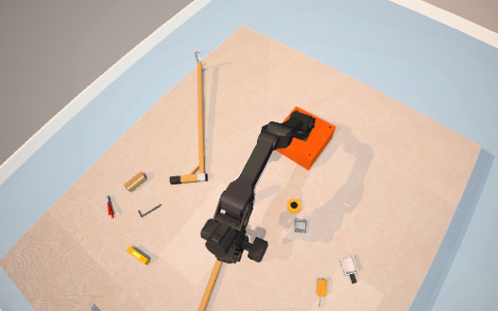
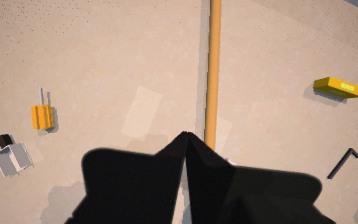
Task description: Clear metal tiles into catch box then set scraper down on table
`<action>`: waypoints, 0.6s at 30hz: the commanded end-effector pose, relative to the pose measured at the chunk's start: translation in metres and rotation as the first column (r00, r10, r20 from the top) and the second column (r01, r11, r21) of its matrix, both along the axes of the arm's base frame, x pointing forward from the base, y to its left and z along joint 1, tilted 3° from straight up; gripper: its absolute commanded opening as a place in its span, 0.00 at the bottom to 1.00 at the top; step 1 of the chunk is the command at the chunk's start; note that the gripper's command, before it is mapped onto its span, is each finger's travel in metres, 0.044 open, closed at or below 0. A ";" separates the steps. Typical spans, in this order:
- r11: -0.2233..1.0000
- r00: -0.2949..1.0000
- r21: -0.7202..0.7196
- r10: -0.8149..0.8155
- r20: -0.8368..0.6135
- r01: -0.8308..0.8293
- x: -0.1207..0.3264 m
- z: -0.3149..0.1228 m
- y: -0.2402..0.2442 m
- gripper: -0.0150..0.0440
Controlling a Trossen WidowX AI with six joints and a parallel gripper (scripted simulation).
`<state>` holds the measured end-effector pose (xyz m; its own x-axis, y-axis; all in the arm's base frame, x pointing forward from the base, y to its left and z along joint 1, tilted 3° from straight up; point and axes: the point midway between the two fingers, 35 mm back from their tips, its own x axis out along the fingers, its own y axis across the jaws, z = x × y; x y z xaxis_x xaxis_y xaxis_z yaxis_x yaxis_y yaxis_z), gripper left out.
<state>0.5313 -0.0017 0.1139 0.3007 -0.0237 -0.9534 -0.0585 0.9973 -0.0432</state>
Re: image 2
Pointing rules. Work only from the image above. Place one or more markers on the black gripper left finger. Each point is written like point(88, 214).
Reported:
point(155, 175)

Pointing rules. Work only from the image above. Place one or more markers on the dark grey l-shaped bar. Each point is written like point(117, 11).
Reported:
point(342, 161)

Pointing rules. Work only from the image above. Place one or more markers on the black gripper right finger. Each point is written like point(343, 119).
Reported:
point(214, 184)

